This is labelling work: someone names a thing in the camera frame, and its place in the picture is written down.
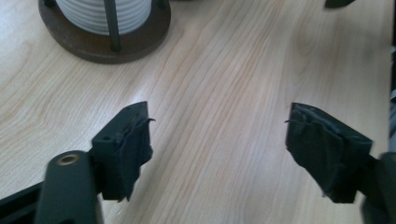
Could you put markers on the stack of white paper cups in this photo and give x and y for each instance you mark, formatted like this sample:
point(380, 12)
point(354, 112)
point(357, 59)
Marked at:
point(93, 15)

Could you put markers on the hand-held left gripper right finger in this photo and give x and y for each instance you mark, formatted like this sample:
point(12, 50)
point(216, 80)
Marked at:
point(327, 155)

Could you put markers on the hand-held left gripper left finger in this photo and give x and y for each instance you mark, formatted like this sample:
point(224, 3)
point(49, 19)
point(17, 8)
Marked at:
point(124, 149)

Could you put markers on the dark holder with white stack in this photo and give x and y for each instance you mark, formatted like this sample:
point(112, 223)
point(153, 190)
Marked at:
point(93, 48)

